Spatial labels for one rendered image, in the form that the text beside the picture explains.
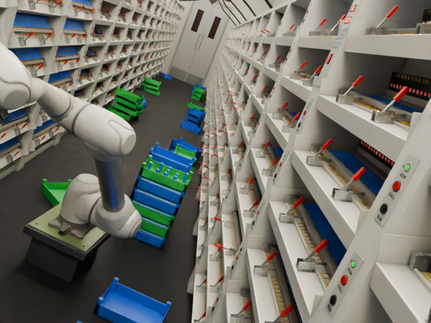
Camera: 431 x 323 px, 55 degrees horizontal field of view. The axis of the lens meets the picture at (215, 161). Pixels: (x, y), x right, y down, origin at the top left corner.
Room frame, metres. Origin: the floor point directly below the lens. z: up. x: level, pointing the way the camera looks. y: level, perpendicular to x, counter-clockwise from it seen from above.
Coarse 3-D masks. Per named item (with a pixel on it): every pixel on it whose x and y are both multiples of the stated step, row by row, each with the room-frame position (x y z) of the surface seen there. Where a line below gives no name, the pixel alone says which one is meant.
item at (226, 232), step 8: (224, 208) 2.02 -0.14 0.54; (232, 208) 2.03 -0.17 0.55; (224, 216) 1.99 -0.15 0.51; (224, 232) 1.81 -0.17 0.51; (232, 232) 1.82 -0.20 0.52; (224, 240) 1.72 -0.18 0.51; (232, 240) 1.73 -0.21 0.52; (232, 248) 1.66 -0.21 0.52; (224, 256) 1.58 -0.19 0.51; (232, 256) 1.59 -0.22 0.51; (224, 264) 1.52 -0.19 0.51; (224, 272) 1.46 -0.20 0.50
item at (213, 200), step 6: (210, 192) 2.72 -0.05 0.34; (216, 192) 2.72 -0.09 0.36; (210, 198) 2.68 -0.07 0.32; (216, 198) 2.56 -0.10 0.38; (210, 204) 2.55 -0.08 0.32; (216, 204) 2.58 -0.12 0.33; (210, 210) 2.47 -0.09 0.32; (216, 210) 2.48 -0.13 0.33; (210, 216) 2.38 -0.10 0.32; (216, 216) 2.29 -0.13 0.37; (210, 222) 2.28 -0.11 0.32; (210, 228) 2.12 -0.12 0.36
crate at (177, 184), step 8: (152, 160) 2.54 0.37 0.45; (144, 168) 2.34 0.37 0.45; (152, 168) 2.54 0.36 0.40; (144, 176) 2.35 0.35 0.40; (152, 176) 2.35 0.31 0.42; (160, 176) 2.35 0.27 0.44; (168, 176) 2.51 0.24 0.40; (168, 184) 2.35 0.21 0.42; (176, 184) 2.36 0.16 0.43; (184, 184) 2.36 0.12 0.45; (184, 192) 2.36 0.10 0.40
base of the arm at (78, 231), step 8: (48, 224) 1.76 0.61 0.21; (56, 224) 1.77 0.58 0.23; (64, 224) 1.76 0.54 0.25; (72, 224) 1.77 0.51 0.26; (80, 224) 1.78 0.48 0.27; (88, 224) 1.82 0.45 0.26; (64, 232) 1.72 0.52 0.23; (72, 232) 1.76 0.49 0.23; (80, 232) 1.78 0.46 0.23; (88, 232) 1.84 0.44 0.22
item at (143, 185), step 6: (138, 180) 2.34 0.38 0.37; (138, 186) 2.35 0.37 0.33; (144, 186) 2.35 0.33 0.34; (150, 186) 2.35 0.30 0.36; (156, 186) 2.35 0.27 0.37; (150, 192) 2.35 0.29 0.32; (156, 192) 2.35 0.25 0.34; (162, 192) 2.35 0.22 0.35; (168, 192) 2.35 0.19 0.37; (168, 198) 2.36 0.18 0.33; (174, 198) 2.36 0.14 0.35; (180, 198) 2.36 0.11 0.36
